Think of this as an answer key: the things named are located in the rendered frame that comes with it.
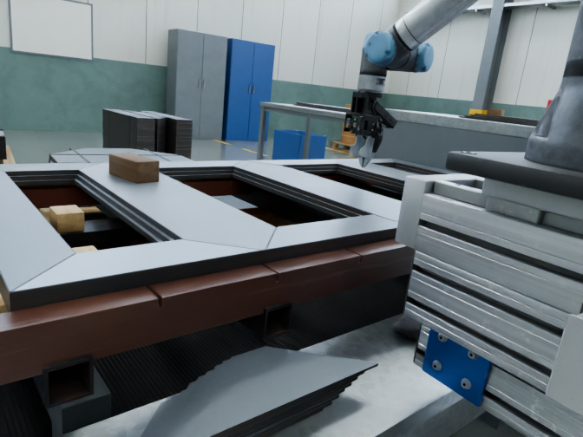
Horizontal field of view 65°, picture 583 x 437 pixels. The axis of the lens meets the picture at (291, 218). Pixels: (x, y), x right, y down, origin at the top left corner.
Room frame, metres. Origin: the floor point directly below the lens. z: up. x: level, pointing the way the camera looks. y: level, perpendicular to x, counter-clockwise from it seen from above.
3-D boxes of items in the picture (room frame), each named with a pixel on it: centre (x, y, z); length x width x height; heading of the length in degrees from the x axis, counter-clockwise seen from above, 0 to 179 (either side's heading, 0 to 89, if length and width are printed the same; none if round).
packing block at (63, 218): (0.86, 0.44, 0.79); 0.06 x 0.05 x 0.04; 41
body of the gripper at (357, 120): (1.33, -0.18, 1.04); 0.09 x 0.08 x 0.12; 131
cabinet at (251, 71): (9.83, 1.23, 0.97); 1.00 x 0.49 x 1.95; 128
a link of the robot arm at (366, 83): (1.33, -0.18, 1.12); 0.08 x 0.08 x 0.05
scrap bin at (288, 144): (6.12, 0.00, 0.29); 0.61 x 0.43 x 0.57; 37
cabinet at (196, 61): (9.15, 2.10, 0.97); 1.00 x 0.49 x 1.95; 128
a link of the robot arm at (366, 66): (1.33, -0.18, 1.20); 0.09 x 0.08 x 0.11; 53
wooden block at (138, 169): (1.07, 0.38, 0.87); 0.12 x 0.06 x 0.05; 52
